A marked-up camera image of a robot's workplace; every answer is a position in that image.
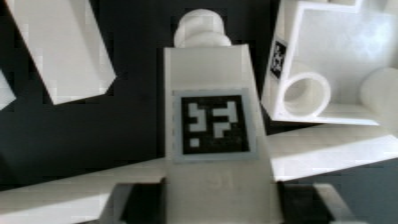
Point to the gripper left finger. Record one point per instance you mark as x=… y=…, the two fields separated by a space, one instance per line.
x=135 y=204

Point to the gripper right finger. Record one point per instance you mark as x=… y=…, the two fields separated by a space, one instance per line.
x=313 y=204

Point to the white chair seat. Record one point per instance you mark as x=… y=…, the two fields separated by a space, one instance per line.
x=334 y=44

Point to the white chair leg with tag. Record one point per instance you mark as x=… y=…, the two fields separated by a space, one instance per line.
x=378 y=93

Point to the white U-shaped fence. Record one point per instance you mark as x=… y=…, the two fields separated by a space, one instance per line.
x=218 y=191

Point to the white chair back frame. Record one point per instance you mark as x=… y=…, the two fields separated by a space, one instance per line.
x=62 y=39

